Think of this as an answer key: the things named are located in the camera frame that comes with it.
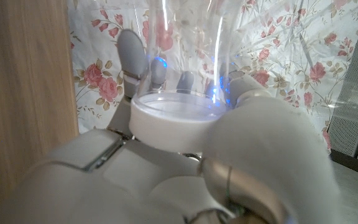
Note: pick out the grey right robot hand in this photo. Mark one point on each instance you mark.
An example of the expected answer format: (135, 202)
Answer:
(166, 183)

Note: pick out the floral backdrop cloth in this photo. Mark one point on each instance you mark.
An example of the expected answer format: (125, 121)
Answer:
(291, 62)

